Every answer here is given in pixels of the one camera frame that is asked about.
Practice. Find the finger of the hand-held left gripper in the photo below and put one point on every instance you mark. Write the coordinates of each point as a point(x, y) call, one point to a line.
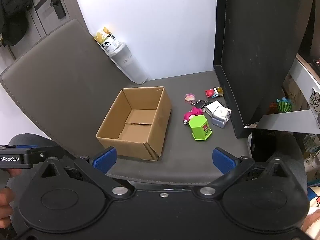
point(35, 155)

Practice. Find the brown cardboard box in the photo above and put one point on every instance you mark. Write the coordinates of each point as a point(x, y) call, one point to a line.
point(130, 147)

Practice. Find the white lavender cube toy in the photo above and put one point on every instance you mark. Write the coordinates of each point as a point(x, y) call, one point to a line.
point(221, 117)

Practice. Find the bunch of keys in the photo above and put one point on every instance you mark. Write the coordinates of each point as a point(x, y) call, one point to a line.
point(200, 103)

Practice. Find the black hanging bag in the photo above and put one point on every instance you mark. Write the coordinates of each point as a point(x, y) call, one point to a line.
point(12, 10)

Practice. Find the white charger plug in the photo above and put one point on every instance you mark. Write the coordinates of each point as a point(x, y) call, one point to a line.
point(212, 107)

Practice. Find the beige paper bag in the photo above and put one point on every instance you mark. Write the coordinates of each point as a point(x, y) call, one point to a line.
point(292, 92)

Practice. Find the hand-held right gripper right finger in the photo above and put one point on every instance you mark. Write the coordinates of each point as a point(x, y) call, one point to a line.
point(222, 160)

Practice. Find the bottle with citrus label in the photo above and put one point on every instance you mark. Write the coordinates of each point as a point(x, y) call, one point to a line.
point(105, 41)

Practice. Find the frosted plastic cup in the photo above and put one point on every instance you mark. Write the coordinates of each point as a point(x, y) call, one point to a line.
point(130, 65)

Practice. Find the pink toy figure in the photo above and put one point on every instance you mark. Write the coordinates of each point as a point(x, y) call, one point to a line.
point(192, 112)

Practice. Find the red toy figure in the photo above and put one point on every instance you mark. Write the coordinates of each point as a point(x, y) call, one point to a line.
point(210, 93)

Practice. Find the watermelon toy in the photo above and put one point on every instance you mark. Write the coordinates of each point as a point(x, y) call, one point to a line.
point(285, 106)

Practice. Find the green hexagonal container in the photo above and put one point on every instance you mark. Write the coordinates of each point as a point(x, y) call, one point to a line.
point(200, 130)

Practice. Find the green white carton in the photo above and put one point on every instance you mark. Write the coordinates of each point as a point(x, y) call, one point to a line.
point(311, 143)

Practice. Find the dark grey padded armrest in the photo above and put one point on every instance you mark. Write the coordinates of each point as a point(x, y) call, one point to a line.
point(30, 140)

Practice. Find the grey shelf with sticker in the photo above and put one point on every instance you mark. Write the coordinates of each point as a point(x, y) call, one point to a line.
point(300, 72)

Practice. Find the person's left hand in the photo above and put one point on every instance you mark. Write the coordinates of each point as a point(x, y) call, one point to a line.
point(6, 202)

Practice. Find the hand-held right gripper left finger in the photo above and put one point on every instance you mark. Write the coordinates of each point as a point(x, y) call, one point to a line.
point(105, 158)

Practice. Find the printed cloth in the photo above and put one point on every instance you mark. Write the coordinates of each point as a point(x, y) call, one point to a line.
point(313, 205)

